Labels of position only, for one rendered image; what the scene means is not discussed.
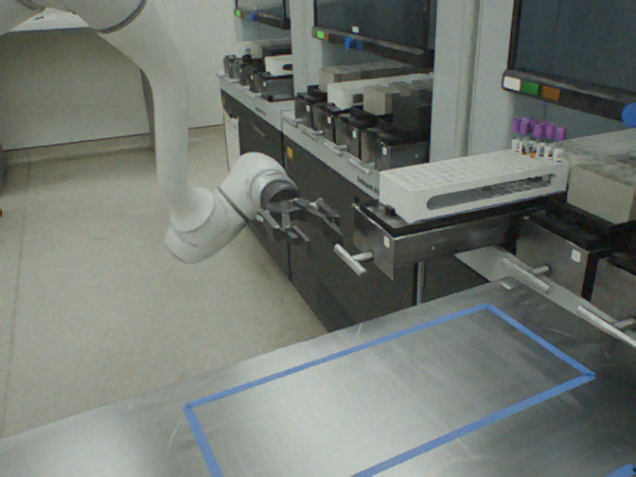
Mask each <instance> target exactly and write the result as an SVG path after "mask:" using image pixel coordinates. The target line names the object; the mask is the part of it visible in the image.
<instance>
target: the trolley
mask: <svg viewBox="0 0 636 477"><path fill-rule="evenodd" d="M0 477H636V350H635V349H634V347H631V346H629V345H628V344H625V343H624V342H622V341H619V340H617V339H616V338H614V337H612V336H611V335H609V334H608V333H607V332H606V331H604V330H602V329H600V328H599V327H596V326H595V325H593V324H590V323H589V322H587V321H585V320H584V319H582V317H580V316H578V315H577V314H574V313H572V312H571V311H569V310H567V309H565V308H563V307H561V306H560V305H558V304H556V303H555V301H553V300H551V299H550V298H548V297H545V296H543V295H542V294H540V293H538V292H537V291H534V290H533V289H531V288H528V287H527V286H525V284H523V283H521V282H520V281H519V280H517V279H516V278H514V277H511V276H507V277H504V278H501V279H498V280H494V281H490V282H487V283H485V284H482V285H479V286H475V288H471V289H468V290H465V291H460V292H457V293H454V294H450V295H447V296H444V297H441V298H437V299H434V300H431V301H428V302H425V303H422V304H418V305H415V306H412V307H409V308H406V309H404V310H401V311H397V312H394V313H391V314H387V315H384V316H381V317H379V318H375V319H372V320H368V321H365V322H362V323H359V324H356V325H353V326H350V327H344V328H341V330H338V331H334V332H331V333H328V334H325V335H322V336H319V337H316V338H312V339H309V340H305V341H303V342H300V343H297V344H291V345H288V346H284V347H281V349H278V350H276V351H272V352H269V353H265V354H262V355H259V356H256V357H253V358H250V359H247V360H243V361H240V362H235V363H231V365H228V366H225V367H222V368H219V369H216V370H212V371H209V372H206V373H202V374H200V375H196V376H193V377H190V378H187V379H185V380H181V381H177V382H174V383H172V384H169V385H166V386H161V387H158V388H155V389H152V390H149V391H146V392H145V393H143V394H139V395H136V396H133V397H127V398H124V399H121V400H118V401H114V402H111V403H108V404H107V405H105V406H102V407H97V408H95V409H92V410H89V411H85V412H82V413H79V414H75V415H70V416H69V417H67V418H64V419H61V420H57V421H53V422H50V423H47V424H44V425H41V426H38V427H34V429H31V430H27V431H24V432H21V433H16V434H12V435H9V436H6V437H2V438H0Z"/></svg>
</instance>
